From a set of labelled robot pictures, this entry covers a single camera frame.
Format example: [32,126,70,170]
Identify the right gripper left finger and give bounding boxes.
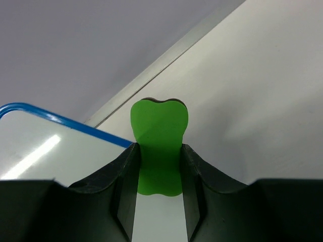
[69,143,140,241]

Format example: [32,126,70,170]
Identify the green whiteboard eraser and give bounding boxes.
[130,98,189,197]

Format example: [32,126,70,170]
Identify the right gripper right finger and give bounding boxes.
[180,144,247,241]

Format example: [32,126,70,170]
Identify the aluminium table edge frame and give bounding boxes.
[85,1,244,128]

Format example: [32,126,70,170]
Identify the blue framed whiteboard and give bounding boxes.
[1,103,132,187]

